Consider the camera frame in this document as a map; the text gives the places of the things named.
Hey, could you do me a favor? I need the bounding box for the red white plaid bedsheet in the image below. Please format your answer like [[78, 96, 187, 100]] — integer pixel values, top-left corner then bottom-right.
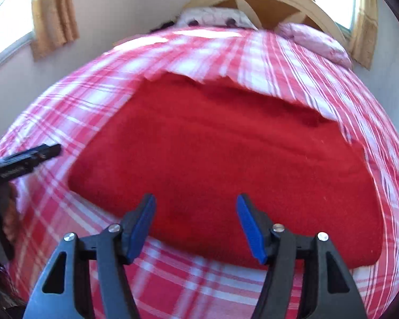
[[0, 28, 399, 318]]

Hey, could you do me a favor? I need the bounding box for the pink pillow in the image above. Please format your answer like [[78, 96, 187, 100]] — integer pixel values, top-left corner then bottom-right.
[[275, 22, 352, 69]]

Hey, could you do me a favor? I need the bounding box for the side window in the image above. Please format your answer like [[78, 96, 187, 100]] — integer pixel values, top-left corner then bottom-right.
[[0, 0, 36, 74]]

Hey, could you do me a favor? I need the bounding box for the yellow side window curtain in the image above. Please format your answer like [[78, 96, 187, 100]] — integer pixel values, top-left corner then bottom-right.
[[31, 0, 80, 61]]

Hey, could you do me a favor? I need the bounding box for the red knit sweater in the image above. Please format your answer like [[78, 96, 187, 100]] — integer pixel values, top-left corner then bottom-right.
[[68, 73, 384, 268]]

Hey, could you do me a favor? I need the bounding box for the dark cloth beside pillow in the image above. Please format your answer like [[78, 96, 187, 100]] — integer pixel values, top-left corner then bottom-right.
[[149, 20, 175, 33]]

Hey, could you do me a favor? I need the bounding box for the left hand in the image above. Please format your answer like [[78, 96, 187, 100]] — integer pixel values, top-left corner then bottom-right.
[[3, 182, 19, 245]]

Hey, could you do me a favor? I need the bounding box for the cream wooden headboard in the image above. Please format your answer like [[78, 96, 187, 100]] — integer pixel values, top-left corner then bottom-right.
[[184, 0, 347, 47]]

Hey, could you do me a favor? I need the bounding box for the yellow curtain right of headboard window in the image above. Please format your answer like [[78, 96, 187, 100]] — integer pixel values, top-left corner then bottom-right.
[[348, 0, 379, 70]]

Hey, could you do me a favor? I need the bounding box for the white patterned pillow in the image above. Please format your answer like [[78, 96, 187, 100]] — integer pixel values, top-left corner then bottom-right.
[[175, 7, 257, 30]]

